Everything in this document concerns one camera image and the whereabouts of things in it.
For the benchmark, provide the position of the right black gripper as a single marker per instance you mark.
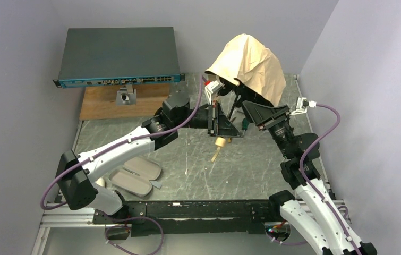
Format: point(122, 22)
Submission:
point(269, 116)

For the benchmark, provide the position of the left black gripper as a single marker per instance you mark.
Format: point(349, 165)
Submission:
point(213, 118)

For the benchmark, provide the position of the beige umbrella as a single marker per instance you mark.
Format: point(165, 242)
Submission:
point(246, 61)

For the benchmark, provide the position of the pink umbrella case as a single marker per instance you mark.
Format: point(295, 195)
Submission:
point(136, 176)

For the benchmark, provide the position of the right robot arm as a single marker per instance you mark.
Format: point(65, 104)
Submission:
point(309, 208)

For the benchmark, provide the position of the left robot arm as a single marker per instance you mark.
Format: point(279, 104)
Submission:
point(77, 174)

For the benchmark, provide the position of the wooden board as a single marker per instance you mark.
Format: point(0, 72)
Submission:
point(99, 103)

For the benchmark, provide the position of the white plastic fitting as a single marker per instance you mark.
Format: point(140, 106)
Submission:
point(101, 182)

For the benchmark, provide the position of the green handled screwdriver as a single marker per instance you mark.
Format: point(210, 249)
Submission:
point(245, 124)

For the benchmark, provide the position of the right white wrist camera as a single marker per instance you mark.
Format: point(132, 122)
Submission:
point(302, 105)

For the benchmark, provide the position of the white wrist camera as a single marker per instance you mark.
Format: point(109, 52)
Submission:
point(211, 90)
point(302, 105)

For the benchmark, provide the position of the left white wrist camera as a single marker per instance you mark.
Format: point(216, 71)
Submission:
point(211, 90)

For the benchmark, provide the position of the grey metal stand bracket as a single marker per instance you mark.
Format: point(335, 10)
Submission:
point(126, 95)

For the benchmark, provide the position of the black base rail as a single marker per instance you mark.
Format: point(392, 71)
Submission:
point(200, 216)

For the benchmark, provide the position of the grey blue network switch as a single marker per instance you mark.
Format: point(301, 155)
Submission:
point(118, 56)

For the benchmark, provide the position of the aluminium frame rail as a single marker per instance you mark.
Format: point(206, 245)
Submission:
point(89, 217)

